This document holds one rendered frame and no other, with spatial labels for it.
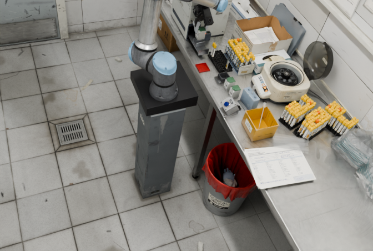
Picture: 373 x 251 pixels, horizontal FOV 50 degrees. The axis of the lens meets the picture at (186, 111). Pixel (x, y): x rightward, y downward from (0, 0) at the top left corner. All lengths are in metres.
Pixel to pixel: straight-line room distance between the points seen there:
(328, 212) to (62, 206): 1.67
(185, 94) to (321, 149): 0.76
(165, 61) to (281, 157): 0.75
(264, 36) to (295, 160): 0.91
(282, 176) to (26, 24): 2.61
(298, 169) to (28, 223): 1.70
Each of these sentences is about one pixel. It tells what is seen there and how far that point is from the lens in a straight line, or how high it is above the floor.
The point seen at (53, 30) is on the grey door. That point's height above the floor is 0.11.
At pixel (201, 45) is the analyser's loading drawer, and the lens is 2.48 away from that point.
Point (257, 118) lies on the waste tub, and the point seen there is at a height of 0.89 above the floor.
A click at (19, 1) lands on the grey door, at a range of 3.65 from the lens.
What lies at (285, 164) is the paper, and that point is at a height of 0.89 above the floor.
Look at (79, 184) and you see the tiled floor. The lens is 2.89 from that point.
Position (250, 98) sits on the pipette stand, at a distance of 2.16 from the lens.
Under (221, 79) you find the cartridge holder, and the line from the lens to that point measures 2.31.
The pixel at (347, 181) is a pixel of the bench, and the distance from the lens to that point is 2.16.
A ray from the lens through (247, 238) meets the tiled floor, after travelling 2.81.
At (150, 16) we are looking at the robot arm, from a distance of 1.92.
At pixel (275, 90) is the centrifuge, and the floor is 0.97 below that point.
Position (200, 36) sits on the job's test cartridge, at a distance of 2.43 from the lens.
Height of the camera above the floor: 2.47
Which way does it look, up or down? 48 degrees down
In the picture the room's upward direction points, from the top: 11 degrees clockwise
